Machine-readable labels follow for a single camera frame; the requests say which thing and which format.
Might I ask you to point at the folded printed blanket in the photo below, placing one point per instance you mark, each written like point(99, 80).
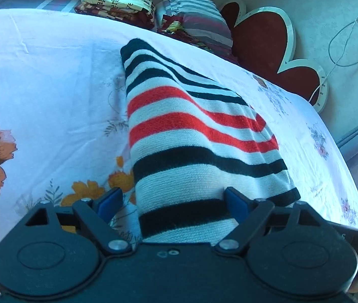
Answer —
point(119, 1)

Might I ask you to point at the grey striped pillow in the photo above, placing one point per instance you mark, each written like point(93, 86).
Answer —
point(194, 19)

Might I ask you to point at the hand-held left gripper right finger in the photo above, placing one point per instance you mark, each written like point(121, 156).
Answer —
point(237, 206)

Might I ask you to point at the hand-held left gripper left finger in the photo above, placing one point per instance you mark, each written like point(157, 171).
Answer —
point(109, 203)

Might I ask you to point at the red heart-shaped headboard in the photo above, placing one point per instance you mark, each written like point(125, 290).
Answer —
point(261, 41)

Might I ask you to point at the striped knit small garment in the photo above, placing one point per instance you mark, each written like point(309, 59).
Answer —
point(191, 139)

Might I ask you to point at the floral pink bed sheet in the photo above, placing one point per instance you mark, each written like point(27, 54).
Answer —
point(49, 85)

